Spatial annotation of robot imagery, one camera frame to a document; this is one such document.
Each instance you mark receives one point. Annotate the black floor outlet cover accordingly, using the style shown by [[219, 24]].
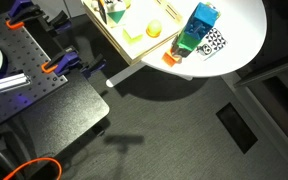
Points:
[[237, 127]]

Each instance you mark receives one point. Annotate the white table leg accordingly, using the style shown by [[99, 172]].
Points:
[[124, 74]]

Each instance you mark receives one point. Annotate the yellow lemon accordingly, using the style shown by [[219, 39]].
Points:
[[127, 3]]

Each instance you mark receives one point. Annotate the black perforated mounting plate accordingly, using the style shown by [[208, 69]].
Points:
[[24, 54]]

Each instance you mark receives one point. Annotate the black cart top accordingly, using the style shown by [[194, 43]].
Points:
[[47, 116]]

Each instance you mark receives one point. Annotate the aluminium extrusion rail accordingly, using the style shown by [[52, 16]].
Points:
[[14, 82]]

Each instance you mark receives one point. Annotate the black white patterned cube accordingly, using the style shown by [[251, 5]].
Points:
[[211, 43]]

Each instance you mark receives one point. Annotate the green cube block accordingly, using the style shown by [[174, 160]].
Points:
[[184, 44]]

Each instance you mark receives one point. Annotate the wooden tray box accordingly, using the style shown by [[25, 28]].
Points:
[[136, 19]]

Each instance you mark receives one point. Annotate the white round table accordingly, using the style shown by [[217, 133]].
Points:
[[242, 23]]

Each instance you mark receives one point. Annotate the yellow dome toy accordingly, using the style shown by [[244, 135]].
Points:
[[154, 28]]

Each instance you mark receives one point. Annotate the blue cube block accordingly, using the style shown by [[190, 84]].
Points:
[[201, 21]]

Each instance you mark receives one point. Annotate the orange small block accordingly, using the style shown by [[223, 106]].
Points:
[[169, 59]]

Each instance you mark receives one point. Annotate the green triangle block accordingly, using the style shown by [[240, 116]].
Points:
[[116, 16]]

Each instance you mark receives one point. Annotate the yellow-green angular block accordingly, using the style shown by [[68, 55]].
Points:
[[131, 37]]

